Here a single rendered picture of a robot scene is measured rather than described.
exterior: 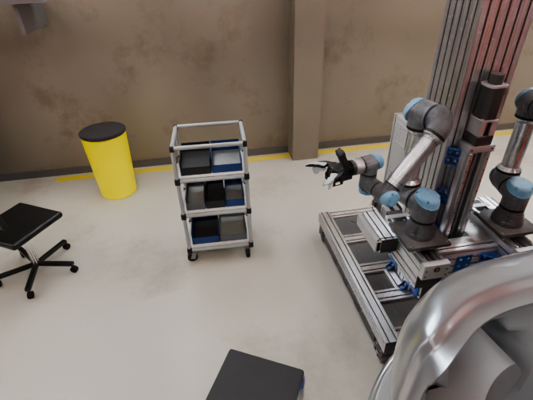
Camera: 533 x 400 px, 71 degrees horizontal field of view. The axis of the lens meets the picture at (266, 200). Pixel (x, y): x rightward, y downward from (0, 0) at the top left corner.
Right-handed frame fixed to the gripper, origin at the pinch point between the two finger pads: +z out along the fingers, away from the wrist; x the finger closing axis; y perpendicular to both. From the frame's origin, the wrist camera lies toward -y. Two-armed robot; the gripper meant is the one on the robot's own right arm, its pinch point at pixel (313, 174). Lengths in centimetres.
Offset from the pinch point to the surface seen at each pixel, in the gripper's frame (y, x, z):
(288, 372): 85, -38, 25
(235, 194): 88, 100, 0
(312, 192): 144, 136, -96
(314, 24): 10, 220, -129
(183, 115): 105, 266, -3
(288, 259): 133, 60, -28
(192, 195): 88, 111, 30
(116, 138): 91, 219, 70
